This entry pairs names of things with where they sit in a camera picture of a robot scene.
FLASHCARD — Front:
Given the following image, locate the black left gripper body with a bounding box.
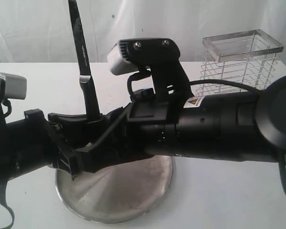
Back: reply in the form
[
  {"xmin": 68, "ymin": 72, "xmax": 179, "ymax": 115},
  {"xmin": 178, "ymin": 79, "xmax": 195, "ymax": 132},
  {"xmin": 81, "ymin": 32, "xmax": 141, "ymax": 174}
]
[{"xmin": 24, "ymin": 109, "xmax": 81, "ymax": 176}]

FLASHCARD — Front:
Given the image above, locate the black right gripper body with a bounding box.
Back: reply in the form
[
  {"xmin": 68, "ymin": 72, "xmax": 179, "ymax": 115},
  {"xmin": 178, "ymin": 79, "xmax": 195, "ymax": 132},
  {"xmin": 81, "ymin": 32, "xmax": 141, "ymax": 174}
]
[{"xmin": 104, "ymin": 100, "xmax": 181, "ymax": 157}]

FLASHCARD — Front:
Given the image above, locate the black kitchen knife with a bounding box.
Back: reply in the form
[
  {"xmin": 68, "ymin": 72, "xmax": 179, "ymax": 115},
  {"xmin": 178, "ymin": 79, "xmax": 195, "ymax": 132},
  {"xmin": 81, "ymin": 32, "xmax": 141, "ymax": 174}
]
[{"xmin": 68, "ymin": 0, "xmax": 101, "ymax": 122}]

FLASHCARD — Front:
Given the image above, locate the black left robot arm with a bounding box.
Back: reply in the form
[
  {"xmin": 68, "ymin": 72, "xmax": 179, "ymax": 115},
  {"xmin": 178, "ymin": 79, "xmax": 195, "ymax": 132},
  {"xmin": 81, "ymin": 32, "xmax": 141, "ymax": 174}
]
[{"xmin": 0, "ymin": 109, "xmax": 82, "ymax": 182}]

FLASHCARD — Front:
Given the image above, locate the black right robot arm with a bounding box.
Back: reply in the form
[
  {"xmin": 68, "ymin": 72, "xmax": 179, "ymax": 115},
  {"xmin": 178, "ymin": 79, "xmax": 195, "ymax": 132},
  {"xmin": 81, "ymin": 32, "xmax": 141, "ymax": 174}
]
[{"xmin": 48, "ymin": 76, "xmax": 286, "ymax": 174}]

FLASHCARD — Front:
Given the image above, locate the round steel plate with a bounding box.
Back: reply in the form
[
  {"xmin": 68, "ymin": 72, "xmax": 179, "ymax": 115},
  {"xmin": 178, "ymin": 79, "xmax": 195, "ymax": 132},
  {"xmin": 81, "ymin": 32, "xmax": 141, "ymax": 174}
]
[{"xmin": 55, "ymin": 156, "xmax": 174, "ymax": 224}]

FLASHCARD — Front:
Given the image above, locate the white backdrop curtain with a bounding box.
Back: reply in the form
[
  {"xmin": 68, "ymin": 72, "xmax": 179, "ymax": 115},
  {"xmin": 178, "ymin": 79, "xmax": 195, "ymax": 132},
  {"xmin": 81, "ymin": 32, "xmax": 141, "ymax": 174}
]
[{"xmin": 0, "ymin": 0, "xmax": 286, "ymax": 66}]

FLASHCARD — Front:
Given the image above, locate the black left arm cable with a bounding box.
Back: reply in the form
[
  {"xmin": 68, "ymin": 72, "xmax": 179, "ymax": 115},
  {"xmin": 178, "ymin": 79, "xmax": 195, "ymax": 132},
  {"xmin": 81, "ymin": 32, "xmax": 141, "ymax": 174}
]
[{"xmin": 0, "ymin": 178, "xmax": 15, "ymax": 229}]

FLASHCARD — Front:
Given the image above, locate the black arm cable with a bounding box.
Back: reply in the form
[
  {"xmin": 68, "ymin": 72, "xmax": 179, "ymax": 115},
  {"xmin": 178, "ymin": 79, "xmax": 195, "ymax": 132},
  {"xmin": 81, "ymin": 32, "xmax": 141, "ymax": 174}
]
[
  {"xmin": 127, "ymin": 71, "xmax": 286, "ymax": 229},
  {"xmin": 0, "ymin": 178, "xmax": 15, "ymax": 229}
]

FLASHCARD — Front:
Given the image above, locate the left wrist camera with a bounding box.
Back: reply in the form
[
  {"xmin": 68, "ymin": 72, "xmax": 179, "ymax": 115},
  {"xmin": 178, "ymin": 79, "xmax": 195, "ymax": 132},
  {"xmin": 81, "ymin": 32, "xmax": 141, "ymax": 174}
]
[{"xmin": 0, "ymin": 72, "xmax": 27, "ymax": 102}]

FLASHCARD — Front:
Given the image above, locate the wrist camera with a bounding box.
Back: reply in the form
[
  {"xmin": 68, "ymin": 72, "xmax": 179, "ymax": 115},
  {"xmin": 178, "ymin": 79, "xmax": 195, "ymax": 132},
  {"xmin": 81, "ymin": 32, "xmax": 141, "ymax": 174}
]
[
  {"xmin": 107, "ymin": 38, "xmax": 192, "ymax": 101},
  {"xmin": 0, "ymin": 72, "xmax": 27, "ymax": 102}
]

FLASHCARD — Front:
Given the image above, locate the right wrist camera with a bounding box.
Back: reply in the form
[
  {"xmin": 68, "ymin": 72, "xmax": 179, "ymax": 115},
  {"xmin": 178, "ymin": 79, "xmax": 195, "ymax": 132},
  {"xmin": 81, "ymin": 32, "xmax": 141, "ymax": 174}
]
[{"xmin": 107, "ymin": 38, "xmax": 192, "ymax": 101}]

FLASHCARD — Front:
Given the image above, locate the wire metal basket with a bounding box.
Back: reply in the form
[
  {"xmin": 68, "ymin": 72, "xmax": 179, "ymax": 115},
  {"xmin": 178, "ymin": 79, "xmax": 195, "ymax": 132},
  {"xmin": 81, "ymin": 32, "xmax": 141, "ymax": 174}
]
[{"xmin": 200, "ymin": 29, "xmax": 284, "ymax": 90}]

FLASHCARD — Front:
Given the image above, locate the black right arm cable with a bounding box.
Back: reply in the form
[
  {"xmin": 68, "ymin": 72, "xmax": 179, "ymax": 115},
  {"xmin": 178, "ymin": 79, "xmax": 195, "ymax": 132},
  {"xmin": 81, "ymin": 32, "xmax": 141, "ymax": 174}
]
[{"xmin": 127, "ymin": 71, "xmax": 286, "ymax": 229}]

